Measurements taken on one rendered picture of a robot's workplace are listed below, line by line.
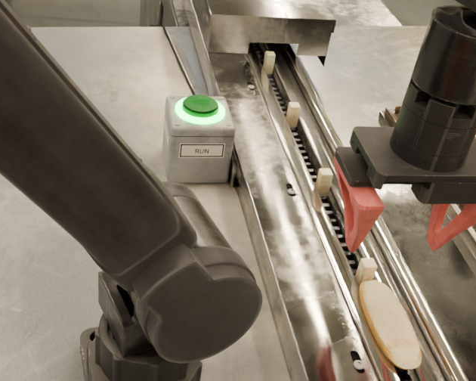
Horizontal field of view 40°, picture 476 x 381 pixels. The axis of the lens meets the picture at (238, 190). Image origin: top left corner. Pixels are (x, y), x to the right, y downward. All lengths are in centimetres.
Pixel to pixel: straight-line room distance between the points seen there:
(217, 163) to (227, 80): 17
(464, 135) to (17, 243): 42
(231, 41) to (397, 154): 48
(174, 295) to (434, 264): 39
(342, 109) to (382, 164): 46
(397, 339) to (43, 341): 30
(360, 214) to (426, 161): 6
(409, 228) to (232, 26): 37
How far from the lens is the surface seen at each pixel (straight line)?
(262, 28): 93
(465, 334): 66
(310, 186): 72
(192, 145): 71
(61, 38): 105
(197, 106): 72
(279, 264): 60
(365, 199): 49
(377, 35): 120
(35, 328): 59
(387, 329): 58
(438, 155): 49
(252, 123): 78
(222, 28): 92
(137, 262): 38
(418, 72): 48
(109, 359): 48
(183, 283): 38
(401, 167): 49
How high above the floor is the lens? 127
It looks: 37 degrees down
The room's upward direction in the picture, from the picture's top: 9 degrees clockwise
